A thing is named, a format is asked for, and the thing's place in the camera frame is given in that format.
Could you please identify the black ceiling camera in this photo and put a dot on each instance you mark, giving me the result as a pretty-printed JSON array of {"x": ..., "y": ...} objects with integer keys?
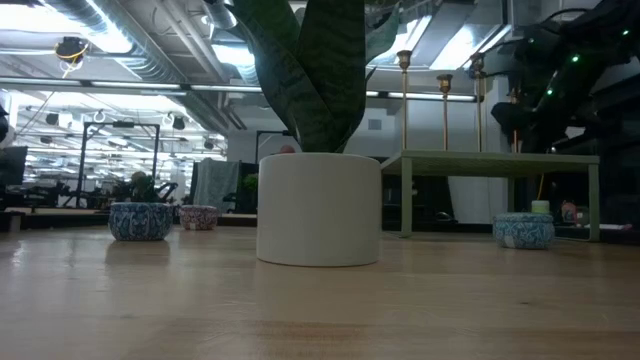
[{"x": 71, "y": 50}]

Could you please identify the medium gold candle holder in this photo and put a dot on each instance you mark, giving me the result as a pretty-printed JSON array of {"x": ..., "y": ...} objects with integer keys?
[{"x": 444, "y": 82}]

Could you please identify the white round plant pot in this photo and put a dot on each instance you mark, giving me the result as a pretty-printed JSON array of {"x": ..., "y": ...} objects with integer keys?
[{"x": 320, "y": 210}]

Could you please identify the black background rig frame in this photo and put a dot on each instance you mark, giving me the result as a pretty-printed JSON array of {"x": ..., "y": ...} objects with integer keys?
[{"x": 122, "y": 124}]

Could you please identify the black monitor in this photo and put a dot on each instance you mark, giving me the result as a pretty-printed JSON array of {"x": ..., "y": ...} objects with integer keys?
[{"x": 12, "y": 165}]

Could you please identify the white ceiling box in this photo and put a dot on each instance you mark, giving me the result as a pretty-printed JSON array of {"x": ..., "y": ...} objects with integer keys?
[{"x": 525, "y": 10}]

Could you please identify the light green cup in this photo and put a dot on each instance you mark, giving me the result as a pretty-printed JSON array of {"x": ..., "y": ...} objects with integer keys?
[{"x": 540, "y": 207}]

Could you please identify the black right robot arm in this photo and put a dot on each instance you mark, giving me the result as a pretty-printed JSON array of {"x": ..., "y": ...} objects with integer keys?
[{"x": 590, "y": 65}]

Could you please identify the light blue patterned candle tin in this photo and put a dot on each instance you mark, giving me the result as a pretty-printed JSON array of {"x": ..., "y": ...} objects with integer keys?
[{"x": 523, "y": 232}]

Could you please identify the green artificial snake plant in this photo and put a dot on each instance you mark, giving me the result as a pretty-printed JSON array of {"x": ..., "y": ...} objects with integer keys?
[{"x": 325, "y": 75}]

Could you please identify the orange round object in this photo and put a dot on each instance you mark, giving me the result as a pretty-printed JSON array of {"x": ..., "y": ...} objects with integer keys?
[{"x": 568, "y": 212}]

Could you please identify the long ceiling light bar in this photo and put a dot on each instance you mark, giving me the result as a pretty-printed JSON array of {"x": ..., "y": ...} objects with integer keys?
[
  {"x": 430, "y": 96},
  {"x": 135, "y": 86}
]

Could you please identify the grey hanging cloth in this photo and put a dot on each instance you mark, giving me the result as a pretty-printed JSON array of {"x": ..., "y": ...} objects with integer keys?
[{"x": 215, "y": 185}]

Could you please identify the purple patterned candle tin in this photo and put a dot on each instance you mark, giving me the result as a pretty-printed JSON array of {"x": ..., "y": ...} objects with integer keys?
[{"x": 198, "y": 218}]

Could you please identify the small green background plant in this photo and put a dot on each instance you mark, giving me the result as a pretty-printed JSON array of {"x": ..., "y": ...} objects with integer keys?
[{"x": 251, "y": 182}]

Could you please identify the green perforated metal shelf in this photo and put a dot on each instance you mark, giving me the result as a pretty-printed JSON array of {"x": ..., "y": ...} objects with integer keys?
[{"x": 490, "y": 164}]

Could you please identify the tall gold candle holder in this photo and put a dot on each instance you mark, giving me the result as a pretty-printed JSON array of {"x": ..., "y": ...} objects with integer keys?
[
  {"x": 404, "y": 59},
  {"x": 477, "y": 62}
]

